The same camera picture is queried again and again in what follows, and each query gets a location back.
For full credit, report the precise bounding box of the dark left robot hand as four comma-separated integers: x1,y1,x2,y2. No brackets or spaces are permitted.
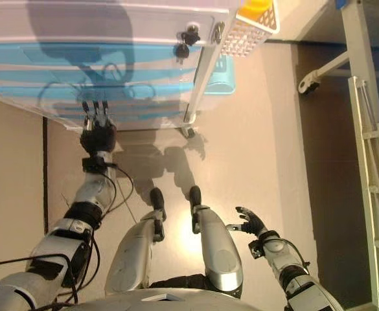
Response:
80,100,117,155

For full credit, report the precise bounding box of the dark right robot hand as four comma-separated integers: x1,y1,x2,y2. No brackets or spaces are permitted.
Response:
225,206,268,240

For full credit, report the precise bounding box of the cart caster wheel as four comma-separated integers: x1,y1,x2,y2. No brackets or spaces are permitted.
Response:
180,125,197,139

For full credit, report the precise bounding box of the silver robot torso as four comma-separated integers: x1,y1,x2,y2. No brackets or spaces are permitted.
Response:
75,273,245,311

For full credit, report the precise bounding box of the white medical cart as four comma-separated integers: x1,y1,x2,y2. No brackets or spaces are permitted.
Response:
0,0,232,139

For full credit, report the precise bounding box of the black headed key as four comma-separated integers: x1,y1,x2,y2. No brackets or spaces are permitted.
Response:
179,23,201,45
174,43,190,65

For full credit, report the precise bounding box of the light blue waste bin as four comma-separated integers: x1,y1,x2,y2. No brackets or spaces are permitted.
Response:
205,54,237,97

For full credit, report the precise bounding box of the silver cart side latch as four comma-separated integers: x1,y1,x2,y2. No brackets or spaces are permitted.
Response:
212,20,226,43

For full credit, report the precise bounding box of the white lattice basket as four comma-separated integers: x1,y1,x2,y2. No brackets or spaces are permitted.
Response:
220,0,281,59

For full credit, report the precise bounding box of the yellow sharps container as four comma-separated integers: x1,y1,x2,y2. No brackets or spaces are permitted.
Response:
240,0,271,19

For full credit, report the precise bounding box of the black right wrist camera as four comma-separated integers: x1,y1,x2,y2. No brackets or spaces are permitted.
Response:
249,241,265,260

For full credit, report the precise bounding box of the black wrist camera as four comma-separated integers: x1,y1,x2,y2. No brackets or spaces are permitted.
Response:
81,154,116,173
249,241,265,260

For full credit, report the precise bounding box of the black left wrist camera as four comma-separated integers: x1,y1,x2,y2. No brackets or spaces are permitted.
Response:
81,154,116,173

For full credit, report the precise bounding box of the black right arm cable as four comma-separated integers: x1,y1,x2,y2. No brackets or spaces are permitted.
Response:
281,238,310,271

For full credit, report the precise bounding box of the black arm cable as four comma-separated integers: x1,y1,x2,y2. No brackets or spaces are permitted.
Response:
281,238,310,271
0,161,135,311

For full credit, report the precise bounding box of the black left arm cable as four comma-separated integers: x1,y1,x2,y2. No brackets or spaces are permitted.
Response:
0,161,135,311

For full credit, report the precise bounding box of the white bed side rail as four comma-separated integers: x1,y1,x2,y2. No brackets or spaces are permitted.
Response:
347,76,379,308

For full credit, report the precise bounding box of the white hospital bed frame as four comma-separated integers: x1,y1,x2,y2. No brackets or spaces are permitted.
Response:
297,0,379,98

